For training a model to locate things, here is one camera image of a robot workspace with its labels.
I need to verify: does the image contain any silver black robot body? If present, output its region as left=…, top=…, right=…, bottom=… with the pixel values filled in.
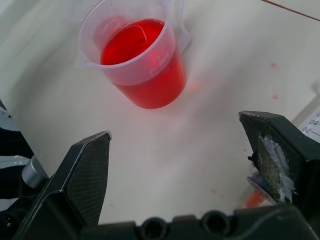
left=0, top=99, right=51, bottom=201

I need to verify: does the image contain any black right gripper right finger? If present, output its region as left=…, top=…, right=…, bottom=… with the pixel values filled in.
left=238, top=110, right=320, bottom=216

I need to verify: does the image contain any beaker with red liquid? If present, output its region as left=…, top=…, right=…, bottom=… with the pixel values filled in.
left=75, top=0, right=193, bottom=110

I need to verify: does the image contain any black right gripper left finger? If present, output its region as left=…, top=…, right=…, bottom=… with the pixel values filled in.
left=12, top=130, right=113, bottom=240

